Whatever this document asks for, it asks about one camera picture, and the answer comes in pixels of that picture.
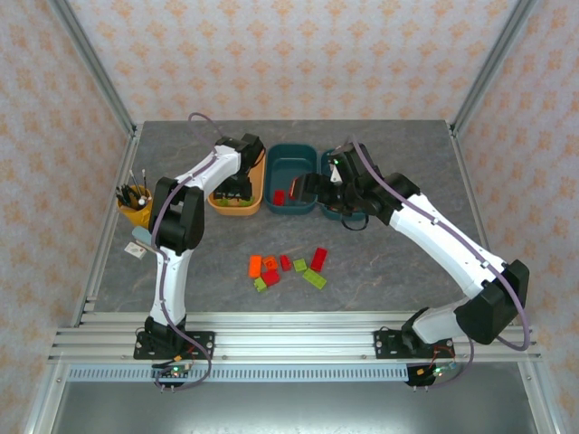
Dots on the wide aluminium mounting rail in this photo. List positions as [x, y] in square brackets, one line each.
[294, 339]

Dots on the small white card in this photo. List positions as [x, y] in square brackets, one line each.
[135, 249]

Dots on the teal plastic container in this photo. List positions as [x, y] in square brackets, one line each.
[289, 158]
[332, 216]

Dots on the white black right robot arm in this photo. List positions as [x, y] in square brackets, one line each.
[443, 239]

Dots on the aluminium table side rail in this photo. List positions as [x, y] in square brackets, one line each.
[466, 181]
[92, 280]

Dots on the blue-grey board eraser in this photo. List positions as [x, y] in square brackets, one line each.
[142, 235]

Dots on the square red lego brick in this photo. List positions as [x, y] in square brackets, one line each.
[271, 277]

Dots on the small green circuit board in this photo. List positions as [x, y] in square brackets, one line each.
[175, 371]

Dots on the square orange lego brick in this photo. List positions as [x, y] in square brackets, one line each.
[270, 262]

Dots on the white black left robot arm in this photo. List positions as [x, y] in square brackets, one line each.
[172, 280]

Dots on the small red lego brick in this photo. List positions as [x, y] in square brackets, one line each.
[285, 263]

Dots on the long green lego brick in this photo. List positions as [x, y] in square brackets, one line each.
[221, 202]
[314, 278]

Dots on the orange plastic container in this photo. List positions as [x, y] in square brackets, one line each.
[235, 210]

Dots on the thin white-tipped pen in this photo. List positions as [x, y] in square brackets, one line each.
[144, 177]
[133, 178]

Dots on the black pen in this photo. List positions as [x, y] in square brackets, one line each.
[123, 195]

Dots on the grey metal sheet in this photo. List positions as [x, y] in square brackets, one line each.
[294, 407]

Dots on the white-capped marker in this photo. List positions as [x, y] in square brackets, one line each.
[144, 200]

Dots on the aluminium frame post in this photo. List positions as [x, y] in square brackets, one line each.
[90, 63]
[493, 63]

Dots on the yellow pen cup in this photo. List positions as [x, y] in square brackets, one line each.
[135, 217]

